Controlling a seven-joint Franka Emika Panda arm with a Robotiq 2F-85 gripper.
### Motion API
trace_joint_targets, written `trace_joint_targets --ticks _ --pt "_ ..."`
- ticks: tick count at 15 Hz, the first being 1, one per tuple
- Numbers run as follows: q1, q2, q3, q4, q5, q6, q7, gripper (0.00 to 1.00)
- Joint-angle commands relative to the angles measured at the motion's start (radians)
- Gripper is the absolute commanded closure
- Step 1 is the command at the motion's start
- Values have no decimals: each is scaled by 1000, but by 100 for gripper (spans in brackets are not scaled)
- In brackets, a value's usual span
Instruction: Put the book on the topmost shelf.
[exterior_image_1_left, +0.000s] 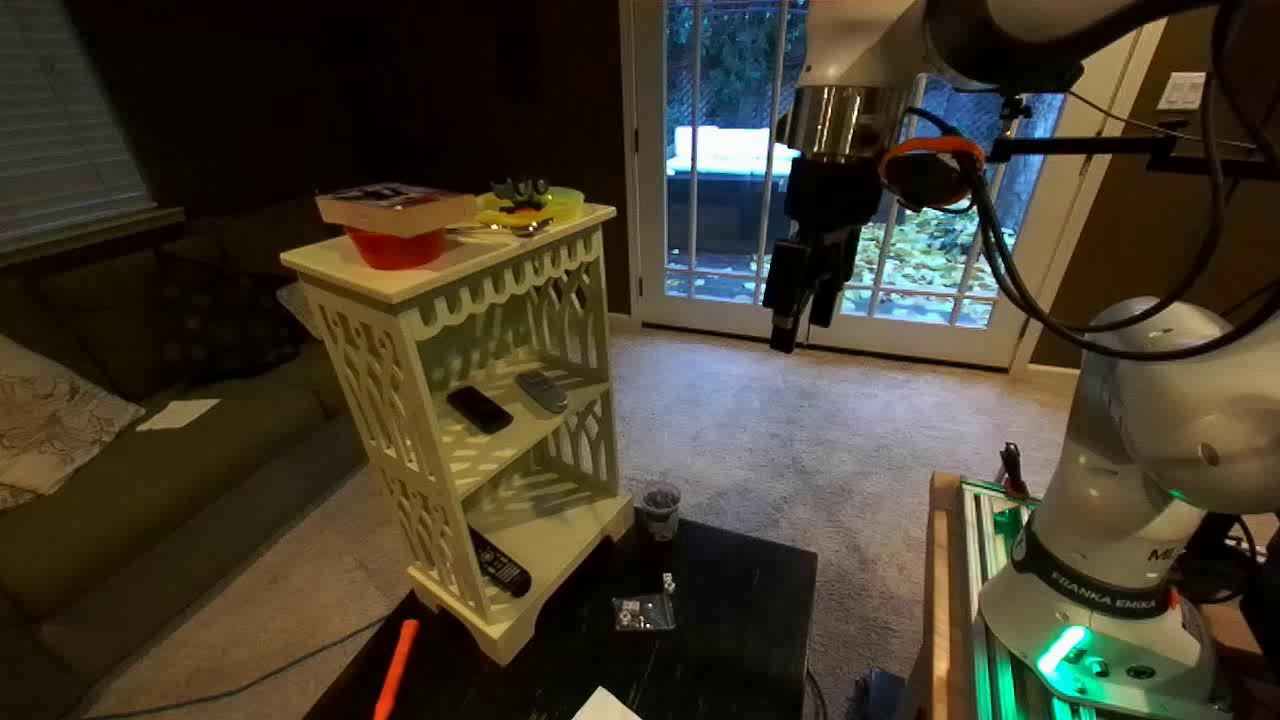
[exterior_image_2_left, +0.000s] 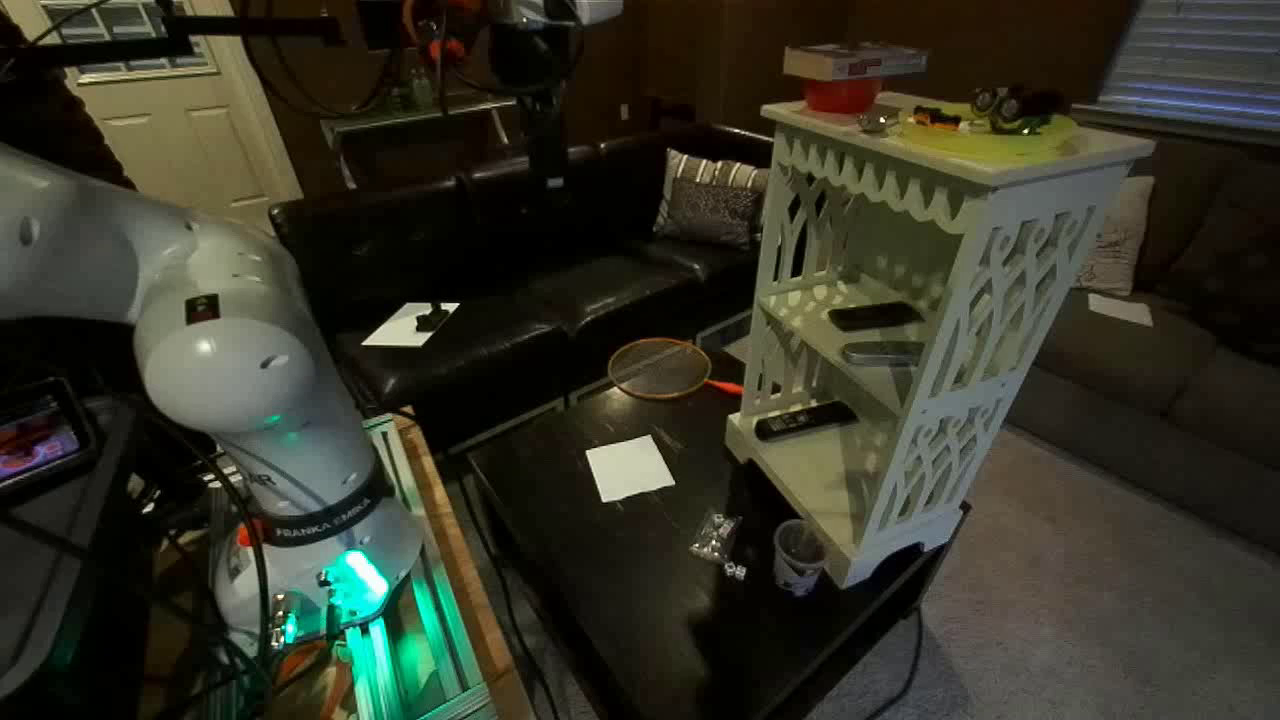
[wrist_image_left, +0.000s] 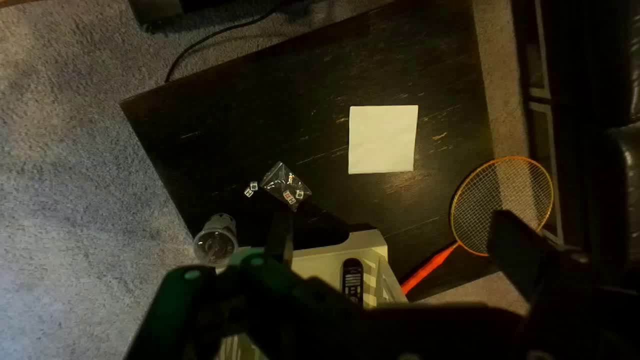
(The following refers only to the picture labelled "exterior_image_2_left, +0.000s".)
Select white paper with black object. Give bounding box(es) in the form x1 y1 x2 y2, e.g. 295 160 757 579
362 296 466 355

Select black floor cable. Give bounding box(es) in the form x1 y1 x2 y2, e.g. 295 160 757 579
862 605 931 720

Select small clear plastic packet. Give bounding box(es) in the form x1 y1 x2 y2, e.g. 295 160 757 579
685 509 754 583

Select long black remote control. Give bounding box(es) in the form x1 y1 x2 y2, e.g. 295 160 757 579
754 395 866 445

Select window blinds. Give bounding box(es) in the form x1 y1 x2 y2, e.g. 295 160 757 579
1091 0 1280 137

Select white lattice shelf unit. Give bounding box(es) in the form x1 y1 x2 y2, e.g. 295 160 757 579
719 94 1160 593

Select white cushion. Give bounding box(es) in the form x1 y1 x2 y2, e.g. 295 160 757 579
1078 174 1160 299

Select small dark cup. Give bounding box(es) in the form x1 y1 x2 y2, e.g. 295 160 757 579
768 516 834 602

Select dark console table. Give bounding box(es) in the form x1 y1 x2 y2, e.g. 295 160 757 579
318 89 528 191

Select grey fabric couch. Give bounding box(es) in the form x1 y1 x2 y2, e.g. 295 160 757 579
1003 134 1280 558

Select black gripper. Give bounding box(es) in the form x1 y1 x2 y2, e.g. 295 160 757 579
490 18 593 191

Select grey remote control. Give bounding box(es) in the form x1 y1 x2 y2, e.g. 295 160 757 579
835 336 929 371

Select grey patterned throw pillow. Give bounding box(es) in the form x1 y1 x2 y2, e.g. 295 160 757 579
648 145 772 251

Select small orange object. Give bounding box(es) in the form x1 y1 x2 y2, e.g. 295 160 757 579
910 102 968 134

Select black leather couch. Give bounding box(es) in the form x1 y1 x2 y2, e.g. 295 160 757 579
270 119 779 460

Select tablet with pink screen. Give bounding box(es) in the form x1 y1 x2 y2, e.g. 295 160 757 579
0 376 102 509

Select black boom bar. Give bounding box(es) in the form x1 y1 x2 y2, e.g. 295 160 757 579
0 8 348 74

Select dark throw pillow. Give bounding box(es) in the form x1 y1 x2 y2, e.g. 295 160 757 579
1170 156 1280 355

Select small white paper note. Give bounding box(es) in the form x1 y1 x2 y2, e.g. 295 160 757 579
1083 290 1160 334

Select white panel door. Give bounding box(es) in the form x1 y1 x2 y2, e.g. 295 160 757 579
0 0 307 236

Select yellow green mat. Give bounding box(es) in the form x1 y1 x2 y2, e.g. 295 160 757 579
893 102 1088 156

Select badminton racket orange handle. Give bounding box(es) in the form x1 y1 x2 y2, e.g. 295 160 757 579
605 334 754 405

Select white square paper sheet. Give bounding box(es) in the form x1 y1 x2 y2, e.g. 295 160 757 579
581 432 682 509

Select black toy goggles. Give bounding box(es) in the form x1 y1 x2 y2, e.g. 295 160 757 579
968 82 1072 142

